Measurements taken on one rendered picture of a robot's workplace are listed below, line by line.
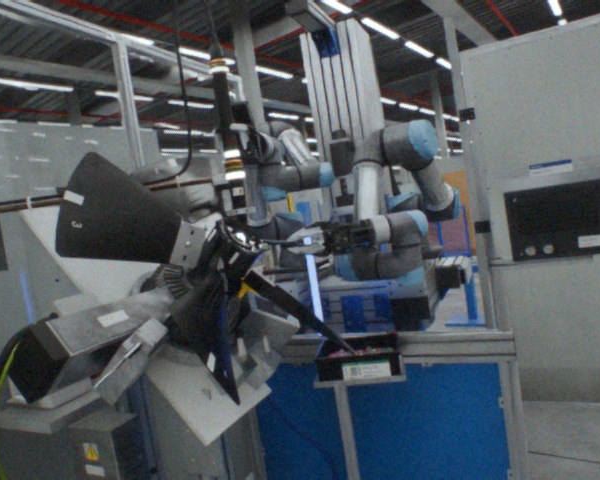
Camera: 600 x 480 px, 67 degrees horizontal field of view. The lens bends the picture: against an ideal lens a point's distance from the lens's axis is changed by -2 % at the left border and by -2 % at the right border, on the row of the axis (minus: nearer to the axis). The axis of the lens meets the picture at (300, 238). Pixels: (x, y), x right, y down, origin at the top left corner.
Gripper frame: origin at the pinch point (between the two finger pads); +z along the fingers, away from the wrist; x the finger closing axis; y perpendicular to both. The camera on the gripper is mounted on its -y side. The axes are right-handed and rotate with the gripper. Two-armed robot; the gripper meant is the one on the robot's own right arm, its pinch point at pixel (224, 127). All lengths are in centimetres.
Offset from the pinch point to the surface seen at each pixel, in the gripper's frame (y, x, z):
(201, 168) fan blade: 7.1, 11.6, -8.2
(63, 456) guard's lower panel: 84, 71, -5
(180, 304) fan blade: 34, -5, 39
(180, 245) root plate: 25.7, 7.2, 15.9
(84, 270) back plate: 28.1, 33.1, 15.3
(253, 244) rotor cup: 28.0, -5.5, 7.1
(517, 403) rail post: 81, -59, -27
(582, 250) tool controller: 42, -78, -22
